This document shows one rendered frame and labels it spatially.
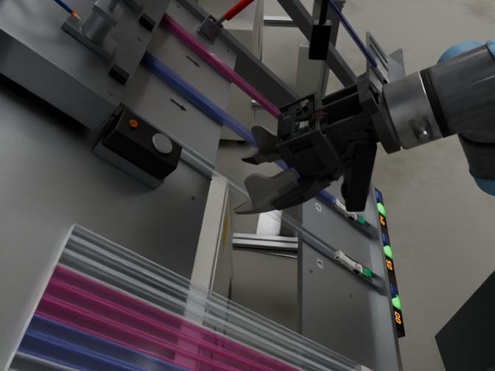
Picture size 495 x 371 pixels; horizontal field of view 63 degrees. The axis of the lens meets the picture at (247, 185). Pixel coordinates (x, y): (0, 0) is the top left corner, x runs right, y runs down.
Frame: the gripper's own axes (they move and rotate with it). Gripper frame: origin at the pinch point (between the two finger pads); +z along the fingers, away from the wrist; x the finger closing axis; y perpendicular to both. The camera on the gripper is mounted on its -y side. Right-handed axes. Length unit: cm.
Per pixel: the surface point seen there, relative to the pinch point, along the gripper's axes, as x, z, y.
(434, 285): -41, -4, -116
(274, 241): -34, 30, -57
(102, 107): 6.1, 2.4, 21.5
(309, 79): -58, 2, -24
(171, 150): 5.8, 0.3, 13.6
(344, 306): 8.1, -4.0, -22.6
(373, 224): -11.9, -7.7, -31.4
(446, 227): -69, -13, -121
